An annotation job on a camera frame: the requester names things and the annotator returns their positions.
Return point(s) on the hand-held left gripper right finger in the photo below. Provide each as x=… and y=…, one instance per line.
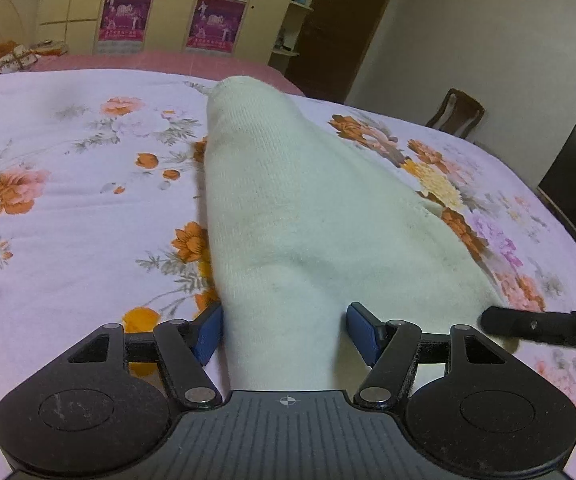
x=362, y=332

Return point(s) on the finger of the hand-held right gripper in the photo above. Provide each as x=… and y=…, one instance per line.
x=517, y=322

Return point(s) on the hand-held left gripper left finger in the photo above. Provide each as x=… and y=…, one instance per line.
x=208, y=335

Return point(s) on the pale green towel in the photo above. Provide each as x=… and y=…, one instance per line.
x=293, y=210

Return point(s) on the floral lilac bedsheet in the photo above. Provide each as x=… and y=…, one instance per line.
x=68, y=240

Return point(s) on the dark wooden chair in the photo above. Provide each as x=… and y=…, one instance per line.
x=460, y=112

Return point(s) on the pink bed cover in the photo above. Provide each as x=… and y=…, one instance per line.
x=168, y=62

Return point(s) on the brown wooden door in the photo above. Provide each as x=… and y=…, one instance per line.
x=347, y=30

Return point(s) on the cream corner shelf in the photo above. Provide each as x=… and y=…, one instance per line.
x=298, y=30

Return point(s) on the stack of books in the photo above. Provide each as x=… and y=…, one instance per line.
x=50, y=48

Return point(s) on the cream wardrobe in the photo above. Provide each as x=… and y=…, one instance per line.
x=168, y=10

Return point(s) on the orange patterned pillows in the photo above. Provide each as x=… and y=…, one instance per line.
x=18, y=60

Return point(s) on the purple wall poster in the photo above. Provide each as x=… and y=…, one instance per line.
x=125, y=15
x=215, y=22

